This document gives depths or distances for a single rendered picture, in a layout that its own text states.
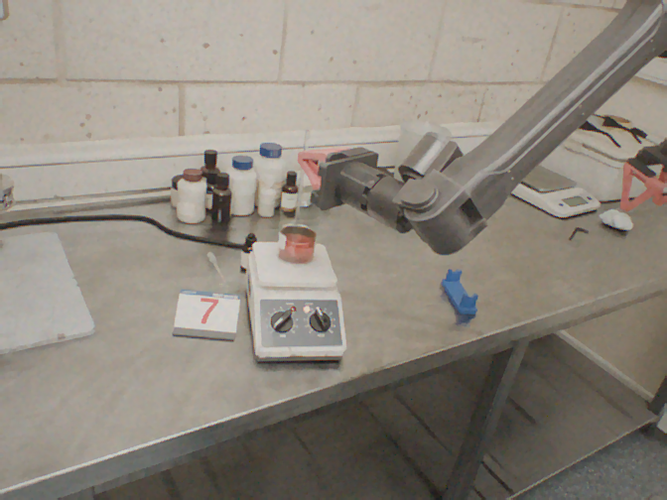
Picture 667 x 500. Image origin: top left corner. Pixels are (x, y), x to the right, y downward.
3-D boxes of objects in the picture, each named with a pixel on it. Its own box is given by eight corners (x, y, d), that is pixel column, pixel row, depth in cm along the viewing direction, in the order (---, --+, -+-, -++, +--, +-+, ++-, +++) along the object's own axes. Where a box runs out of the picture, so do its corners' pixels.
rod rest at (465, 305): (476, 314, 101) (482, 298, 99) (459, 313, 100) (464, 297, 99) (457, 283, 109) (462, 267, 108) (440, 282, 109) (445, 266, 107)
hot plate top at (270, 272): (337, 288, 87) (338, 283, 87) (258, 287, 84) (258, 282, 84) (323, 248, 97) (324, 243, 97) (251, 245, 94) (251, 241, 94)
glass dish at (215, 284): (215, 282, 98) (216, 271, 97) (244, 292, 97) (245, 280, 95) (199, 298, 93) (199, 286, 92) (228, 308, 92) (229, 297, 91)
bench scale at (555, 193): (559, 221, 144) (566, 203, 142) (481, 181, 161) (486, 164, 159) (600, 210, 155) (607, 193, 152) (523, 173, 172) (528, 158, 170)
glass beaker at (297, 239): (310, 273, 89) (317, 224, 84) (269, 264, 89) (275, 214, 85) (319, 252, 95) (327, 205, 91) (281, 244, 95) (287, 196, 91)
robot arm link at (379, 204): (397, 221, 68) (410, 245, 72) (432, 177, 69) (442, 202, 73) (354, 198, 71) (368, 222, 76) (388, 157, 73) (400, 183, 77)
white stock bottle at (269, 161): (242, 198, 128) (246, 142, 121) (268, 192, 132) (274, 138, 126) (262, 211, 123) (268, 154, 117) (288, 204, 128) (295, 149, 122)
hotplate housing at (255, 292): (344, 362, 85) (353, 318, 81) (254, 364, 81) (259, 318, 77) (318, 279, 103) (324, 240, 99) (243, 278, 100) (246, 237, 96)
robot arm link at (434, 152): (422, 207, 62) (456, 255, 67) (483, 129, 64) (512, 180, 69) (354, 187, 71) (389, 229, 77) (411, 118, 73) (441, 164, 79)
